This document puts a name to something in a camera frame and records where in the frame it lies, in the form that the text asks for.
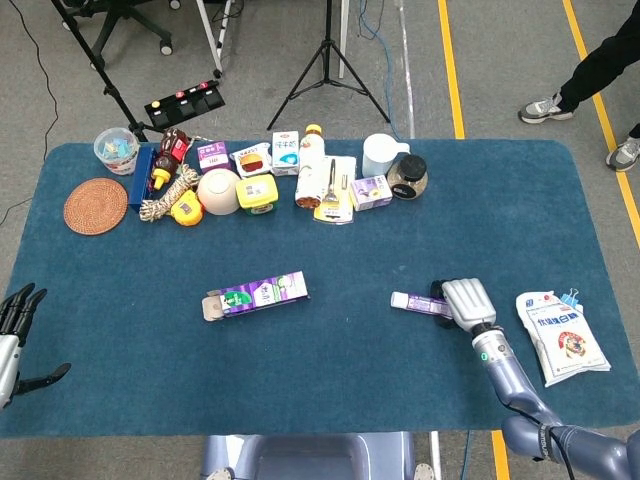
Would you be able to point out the light blue plastic mug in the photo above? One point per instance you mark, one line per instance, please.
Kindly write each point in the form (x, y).
(380, 155)

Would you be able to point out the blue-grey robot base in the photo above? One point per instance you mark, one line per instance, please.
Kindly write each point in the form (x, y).
(310, 457)

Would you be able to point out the blue carpet table mat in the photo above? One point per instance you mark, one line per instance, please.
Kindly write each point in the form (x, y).
(320, 360)

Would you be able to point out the white slanted frame leg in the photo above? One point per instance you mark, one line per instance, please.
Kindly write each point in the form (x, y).
(208, 37)

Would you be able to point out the white milk tea bottle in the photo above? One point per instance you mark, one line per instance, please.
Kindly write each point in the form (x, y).
(310, 170)

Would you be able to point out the black trouser leg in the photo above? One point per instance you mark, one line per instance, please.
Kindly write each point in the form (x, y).
(595, 70)

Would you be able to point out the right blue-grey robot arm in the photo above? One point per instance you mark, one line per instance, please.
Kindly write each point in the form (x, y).
(510, 380)

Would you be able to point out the purple white drink carton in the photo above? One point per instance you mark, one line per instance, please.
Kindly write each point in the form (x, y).
(370, 192)

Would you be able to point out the burger print snack packet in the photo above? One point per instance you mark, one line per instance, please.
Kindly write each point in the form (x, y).
(251, 161)

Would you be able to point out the black foot pedal board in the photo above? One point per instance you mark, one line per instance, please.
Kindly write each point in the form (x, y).
(185, 105)

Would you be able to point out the white upright post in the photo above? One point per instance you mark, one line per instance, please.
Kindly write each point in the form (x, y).
(344, 40)

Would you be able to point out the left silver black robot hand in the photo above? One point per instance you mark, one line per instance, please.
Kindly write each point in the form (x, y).
(10, 355)

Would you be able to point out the black tripod stand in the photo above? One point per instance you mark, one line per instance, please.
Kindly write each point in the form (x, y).
(327, 50)

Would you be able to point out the small purple white carton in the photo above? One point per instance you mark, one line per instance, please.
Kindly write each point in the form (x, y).
(215, 156)

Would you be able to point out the white blue milk carton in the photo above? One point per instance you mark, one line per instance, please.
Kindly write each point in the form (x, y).
(285, 152)

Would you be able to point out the yellow tape measure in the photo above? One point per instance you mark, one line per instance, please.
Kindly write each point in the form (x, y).
(187, 210)

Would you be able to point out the black office chair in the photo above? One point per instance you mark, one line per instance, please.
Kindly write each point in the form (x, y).
(142, 26)

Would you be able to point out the white sugar bag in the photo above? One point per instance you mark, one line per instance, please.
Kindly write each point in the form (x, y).
(565, 340)

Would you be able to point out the round woven rattan coaster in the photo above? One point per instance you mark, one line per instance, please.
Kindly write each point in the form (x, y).
(95, 206)

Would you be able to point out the razor on yellow card pack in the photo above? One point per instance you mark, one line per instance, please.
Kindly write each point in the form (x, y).
(332, 210)

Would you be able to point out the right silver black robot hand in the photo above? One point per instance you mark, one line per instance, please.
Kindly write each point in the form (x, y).
(470, 302)

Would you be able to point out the clear plastic tub of clips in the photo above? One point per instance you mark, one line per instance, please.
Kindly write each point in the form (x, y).
(116, 150)

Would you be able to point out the blue binder clip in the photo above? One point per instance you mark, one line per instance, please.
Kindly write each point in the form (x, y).
(572, 301)

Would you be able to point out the glass jar black lid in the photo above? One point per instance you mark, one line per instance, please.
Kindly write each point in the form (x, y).
(407, 180)

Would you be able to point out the green container yellow lid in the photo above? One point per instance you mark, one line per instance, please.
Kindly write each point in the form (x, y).
(256, 190)

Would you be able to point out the beige upturned bowl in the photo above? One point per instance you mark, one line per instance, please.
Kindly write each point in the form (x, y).
(220, 192)

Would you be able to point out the dark blue rectangular box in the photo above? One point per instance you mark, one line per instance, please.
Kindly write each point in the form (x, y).
(140, 175)

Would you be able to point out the brown sauce bottle yellow cap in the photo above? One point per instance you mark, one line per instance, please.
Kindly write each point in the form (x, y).
(170, 150)

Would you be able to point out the black slanted light stand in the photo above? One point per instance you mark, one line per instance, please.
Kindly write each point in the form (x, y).
(108, 91)

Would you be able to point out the purple white toothpaste tube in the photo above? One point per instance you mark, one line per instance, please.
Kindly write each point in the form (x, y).
(415, 302)

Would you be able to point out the purple toothpaste box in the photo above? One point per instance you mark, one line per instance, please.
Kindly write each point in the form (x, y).
(265, 295)

